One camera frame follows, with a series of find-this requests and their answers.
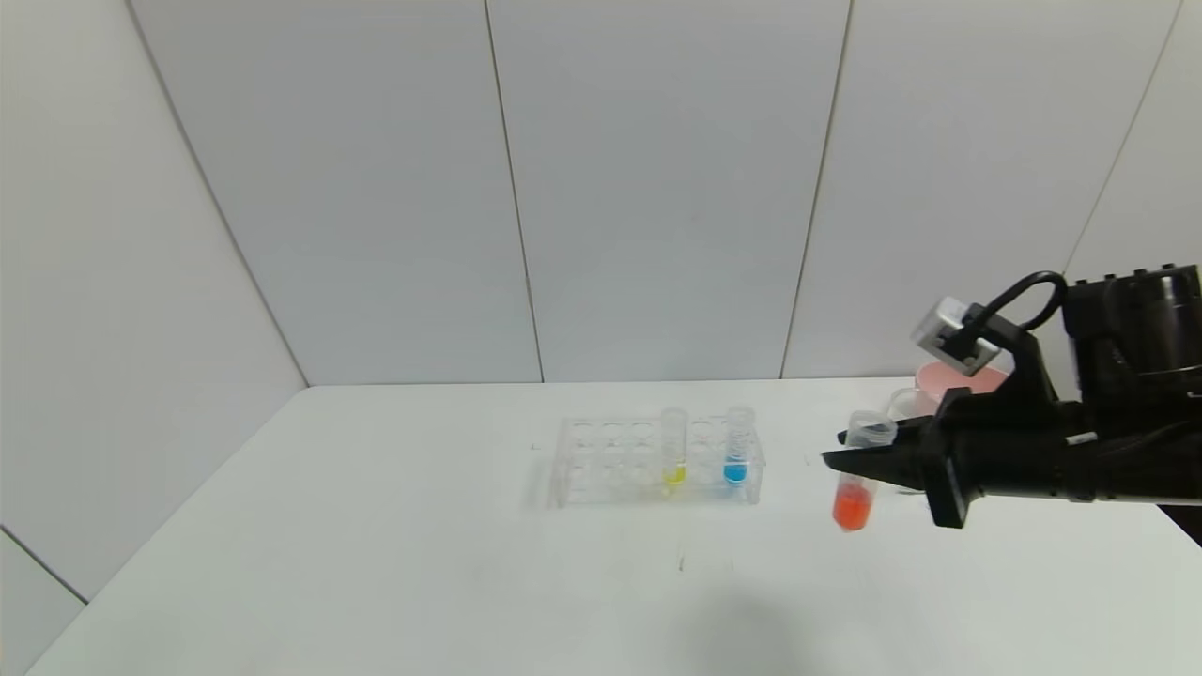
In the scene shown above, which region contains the black camera cable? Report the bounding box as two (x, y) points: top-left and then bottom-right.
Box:
(972, 271), (1069, 331)

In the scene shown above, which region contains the dark furniture piece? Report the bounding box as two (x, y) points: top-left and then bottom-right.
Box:
(1160, 504), (1202, 548)

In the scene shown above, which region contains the pink bowl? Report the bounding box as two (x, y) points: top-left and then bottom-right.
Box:
(916, 361), (1013, 397)

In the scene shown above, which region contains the test tube with yellow pigment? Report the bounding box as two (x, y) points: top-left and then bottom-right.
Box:
(660, 407), (689, 488)

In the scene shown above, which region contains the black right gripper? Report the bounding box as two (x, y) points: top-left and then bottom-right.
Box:
(821, 386), (1098, 530)

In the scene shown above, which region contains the test tube with blue pigment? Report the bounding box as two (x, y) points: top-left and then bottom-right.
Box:
(724, 406), (757, 487)

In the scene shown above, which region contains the clear plastic test tube rack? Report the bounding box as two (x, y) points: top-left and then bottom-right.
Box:
(547, 413), (766, 509)

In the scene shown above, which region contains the test tube with red pigment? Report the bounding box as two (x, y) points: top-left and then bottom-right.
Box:
(832, 411), (899, 533)

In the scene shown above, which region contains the clear plastic beaker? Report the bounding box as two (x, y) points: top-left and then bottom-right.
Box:
(886, 387), (942, 495)

